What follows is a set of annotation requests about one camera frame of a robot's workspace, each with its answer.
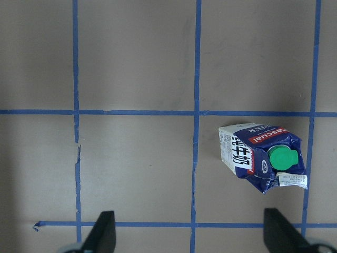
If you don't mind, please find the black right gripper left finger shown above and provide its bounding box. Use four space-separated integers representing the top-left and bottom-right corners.
82 211 116 253

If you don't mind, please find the blue white milk carton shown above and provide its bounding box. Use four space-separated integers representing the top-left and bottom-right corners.
219 123 308 194

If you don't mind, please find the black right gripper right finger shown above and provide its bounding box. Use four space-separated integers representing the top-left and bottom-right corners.
264 208 311 253

